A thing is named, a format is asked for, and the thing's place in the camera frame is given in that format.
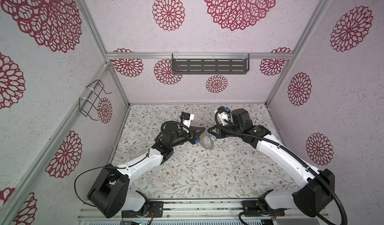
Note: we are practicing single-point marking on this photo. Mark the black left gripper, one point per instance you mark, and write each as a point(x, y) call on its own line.
point(196, 134)

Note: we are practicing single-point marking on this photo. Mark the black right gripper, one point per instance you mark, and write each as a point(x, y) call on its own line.
point(218, 135)

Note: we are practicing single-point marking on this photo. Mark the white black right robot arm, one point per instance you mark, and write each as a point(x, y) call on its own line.
point(310, 196)

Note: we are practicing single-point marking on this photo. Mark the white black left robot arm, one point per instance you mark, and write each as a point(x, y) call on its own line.
point(110, 191)

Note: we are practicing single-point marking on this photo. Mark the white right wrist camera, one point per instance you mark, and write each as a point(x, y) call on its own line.
point(224, 115)

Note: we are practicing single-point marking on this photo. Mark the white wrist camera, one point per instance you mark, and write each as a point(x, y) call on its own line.
point(224, 115)
point(186, 118)

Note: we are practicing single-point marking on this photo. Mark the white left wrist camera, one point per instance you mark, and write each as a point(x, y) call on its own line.
point(186, 118)

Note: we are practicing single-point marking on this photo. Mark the grey slotted wall shelf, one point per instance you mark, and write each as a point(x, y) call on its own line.
point(214, 65)

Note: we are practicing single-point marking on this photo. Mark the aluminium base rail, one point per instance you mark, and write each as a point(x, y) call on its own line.
point(176, 212)

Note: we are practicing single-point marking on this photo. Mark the black wire wall basket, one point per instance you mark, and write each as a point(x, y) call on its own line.
point(96, 106)

